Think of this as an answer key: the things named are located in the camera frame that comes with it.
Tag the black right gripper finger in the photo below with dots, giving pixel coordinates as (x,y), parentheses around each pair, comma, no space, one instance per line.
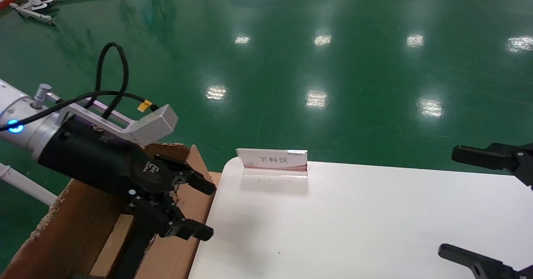
(479,156)
(479,264)

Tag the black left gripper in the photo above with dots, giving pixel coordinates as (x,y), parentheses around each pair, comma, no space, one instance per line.
(95,158)

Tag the large brown cardboard box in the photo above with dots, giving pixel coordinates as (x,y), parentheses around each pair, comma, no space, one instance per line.
(66,229)

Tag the clear acrylic sign holder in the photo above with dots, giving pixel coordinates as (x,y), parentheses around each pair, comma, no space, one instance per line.
(272,160)

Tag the white plastic pipe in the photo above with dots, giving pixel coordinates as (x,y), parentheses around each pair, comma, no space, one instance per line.
(29,185)

